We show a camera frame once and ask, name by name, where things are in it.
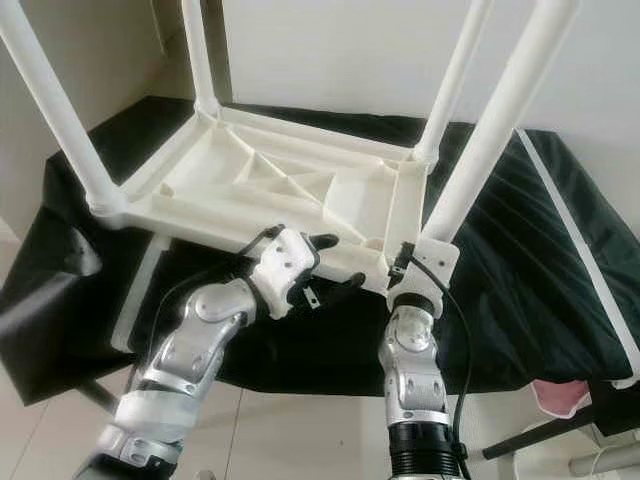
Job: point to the white plastic table leg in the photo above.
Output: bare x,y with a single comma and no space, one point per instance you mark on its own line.
452,80
200,55
60,110
500,120

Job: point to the pink cloth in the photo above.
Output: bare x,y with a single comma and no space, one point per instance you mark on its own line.
560,398

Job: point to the black metal stand leg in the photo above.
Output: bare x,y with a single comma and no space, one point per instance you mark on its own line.
540,435
98,395

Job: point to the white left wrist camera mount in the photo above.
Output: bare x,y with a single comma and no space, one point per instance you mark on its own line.
285,268

